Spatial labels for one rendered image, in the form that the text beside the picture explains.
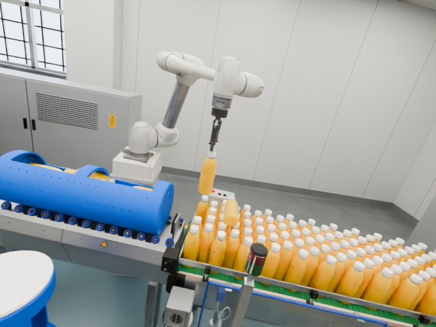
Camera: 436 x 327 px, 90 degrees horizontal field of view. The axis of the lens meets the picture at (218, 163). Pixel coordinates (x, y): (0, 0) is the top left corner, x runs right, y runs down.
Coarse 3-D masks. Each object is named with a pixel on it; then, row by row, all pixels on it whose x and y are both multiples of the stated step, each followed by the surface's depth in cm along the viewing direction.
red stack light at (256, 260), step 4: (248, 252) 79; (252, 252) 76; (248, 256) 78; (252, 256) 76; (256, 256) 75; (260, 256) 75; (264, 256) 75; (252, 260) 76; (256, 260) 75; (260, 260) 75; (264, 260) 76; (256, 264) 76; (260, 264) 76
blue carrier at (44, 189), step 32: (0, 160) 110; (32, 160) 129; (0, 192) 109; (32, 192) 106; (64, 192) 106; (96, 192) 106; (128, 192) 106; (160, 192) 108; (128, 224) 108; (160, 224) 113
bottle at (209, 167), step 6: (204, 162) 106; (210, 162) 105; (216, 162) 108; (204, 168) 106; (210, 168) 105; (216, 168) 108; (204, 174) 107; (210, 174) 106; (204, 180) 108; (210, 180) 108; (204, 186) 109; (210, 186) 110; (204, 192) 110; (210, 192) 111
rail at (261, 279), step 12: (192, 264) 102; (204, 264) 102; (240, 276) 102; (288, 288) 101; (300, 288) 101; (312, 288) 100; (348, 300) 100; (360, 300) 99; (396, 312) 99; (408, 312) 99
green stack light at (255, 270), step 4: (248, 260) 78; (248, 264) 78; (252, 264) 76; (248, 268) 78; (252, 268) 77; (256, 268) 76; (260, 268) 77; (248, 272) 78; (252, 272) 77; (256, 272) 77; (260, 272) 78
